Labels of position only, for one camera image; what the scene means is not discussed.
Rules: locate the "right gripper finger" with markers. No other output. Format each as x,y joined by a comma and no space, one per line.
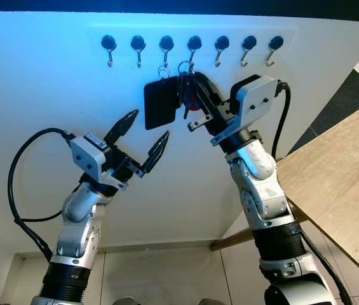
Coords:
206,86
203,123

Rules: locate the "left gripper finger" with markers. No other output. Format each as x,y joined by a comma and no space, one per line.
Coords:
123,124
157,151

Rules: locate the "key bunch with red tag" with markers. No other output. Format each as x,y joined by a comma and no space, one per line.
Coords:
190,95

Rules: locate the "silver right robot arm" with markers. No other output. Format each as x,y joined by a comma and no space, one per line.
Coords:
265,197

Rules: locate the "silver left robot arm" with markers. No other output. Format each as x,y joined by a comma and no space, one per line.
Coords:
77,229

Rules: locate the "black card key fob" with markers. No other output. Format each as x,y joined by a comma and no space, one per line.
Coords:
161,103

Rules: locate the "wooden table leg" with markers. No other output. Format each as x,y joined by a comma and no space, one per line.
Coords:
230,241

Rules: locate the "dark grey floor mat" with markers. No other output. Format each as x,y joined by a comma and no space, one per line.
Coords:
344,105

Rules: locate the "grey right robot foot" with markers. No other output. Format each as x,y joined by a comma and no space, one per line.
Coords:
212,301

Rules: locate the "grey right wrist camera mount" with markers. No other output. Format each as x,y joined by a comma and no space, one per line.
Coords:
255,101

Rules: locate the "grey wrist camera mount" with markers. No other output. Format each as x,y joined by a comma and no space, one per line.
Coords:
255,101
89,155

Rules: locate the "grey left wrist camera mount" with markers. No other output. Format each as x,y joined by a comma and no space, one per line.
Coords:
89,155

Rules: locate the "black round wall hook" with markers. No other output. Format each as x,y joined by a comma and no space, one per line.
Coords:
108,42
166,42
222,42
138,42
276,42
249,42
194,42

